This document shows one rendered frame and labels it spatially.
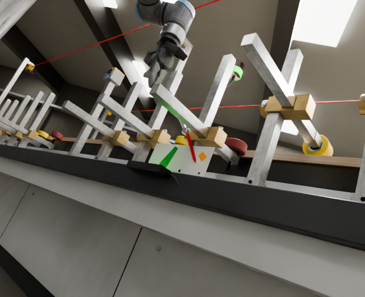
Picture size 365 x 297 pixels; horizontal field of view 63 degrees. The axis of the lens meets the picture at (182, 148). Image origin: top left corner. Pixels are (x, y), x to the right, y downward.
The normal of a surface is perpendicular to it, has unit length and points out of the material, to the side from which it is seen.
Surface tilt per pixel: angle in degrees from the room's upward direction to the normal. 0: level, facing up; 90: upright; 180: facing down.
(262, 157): 90
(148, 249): 90
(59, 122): 90
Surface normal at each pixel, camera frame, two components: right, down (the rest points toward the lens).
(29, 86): -0.16, -0.37
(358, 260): -0.60, -0.47
